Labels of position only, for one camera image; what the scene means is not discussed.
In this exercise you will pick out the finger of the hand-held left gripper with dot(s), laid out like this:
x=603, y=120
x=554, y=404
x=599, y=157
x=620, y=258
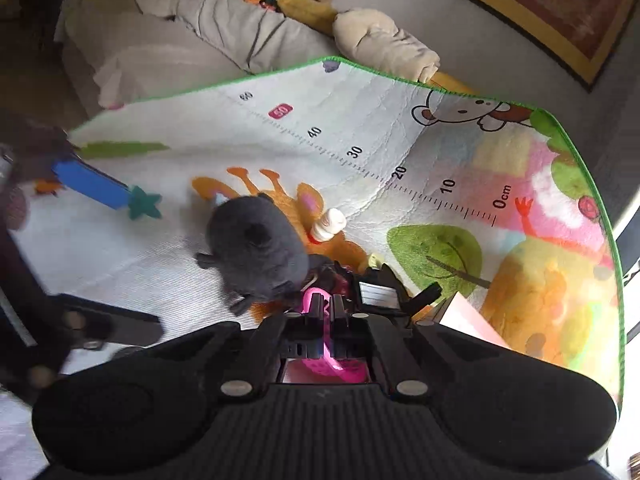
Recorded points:
x=92, y=182
x=110, y=327

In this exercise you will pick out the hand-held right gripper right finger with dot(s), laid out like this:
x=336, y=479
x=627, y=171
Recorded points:
x=338, y=321

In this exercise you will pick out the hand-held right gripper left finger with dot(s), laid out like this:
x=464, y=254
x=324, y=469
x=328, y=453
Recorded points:
x=315, y=321

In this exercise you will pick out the pink perforated ball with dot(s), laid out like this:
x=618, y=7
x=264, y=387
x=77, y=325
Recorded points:
x=345, y=369

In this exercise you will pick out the dark grey plush toy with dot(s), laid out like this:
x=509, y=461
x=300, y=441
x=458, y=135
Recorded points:
x=255, y=250

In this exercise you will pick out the pink cardboard box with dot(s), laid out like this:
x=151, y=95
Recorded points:
x=465, y=320

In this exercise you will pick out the white baby bottle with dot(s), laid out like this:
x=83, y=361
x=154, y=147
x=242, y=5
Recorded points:
x=330, y=222

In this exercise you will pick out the grey blanket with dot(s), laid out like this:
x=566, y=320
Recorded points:
x=225, y=25

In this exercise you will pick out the colourful cartoon play mat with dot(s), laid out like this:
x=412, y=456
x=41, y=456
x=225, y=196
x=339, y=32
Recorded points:
x=350, y=110

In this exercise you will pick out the beige pillow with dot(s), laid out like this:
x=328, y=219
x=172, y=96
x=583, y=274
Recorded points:
x=380, y=40

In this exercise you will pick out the gold framed picture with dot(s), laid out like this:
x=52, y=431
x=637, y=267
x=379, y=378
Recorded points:
x=560, y=5

